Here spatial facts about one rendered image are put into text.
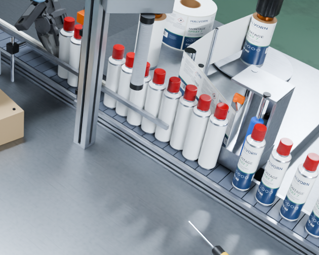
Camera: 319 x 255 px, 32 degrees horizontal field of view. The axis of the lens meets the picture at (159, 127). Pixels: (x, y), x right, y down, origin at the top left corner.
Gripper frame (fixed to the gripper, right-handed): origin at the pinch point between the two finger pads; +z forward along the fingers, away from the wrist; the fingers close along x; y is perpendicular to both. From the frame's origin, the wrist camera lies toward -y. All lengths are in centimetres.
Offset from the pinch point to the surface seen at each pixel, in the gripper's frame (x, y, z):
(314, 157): -83, 0, 30
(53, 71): 3.1, 0.1, 4.4
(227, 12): 109, 262, 44
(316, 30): 55, 300, 75
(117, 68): -27.1, -0.7, 4.6
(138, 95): -33.7, -2.2, 12.5
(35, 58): 10.9, 0.4, -0.1
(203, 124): -53, -1, 21
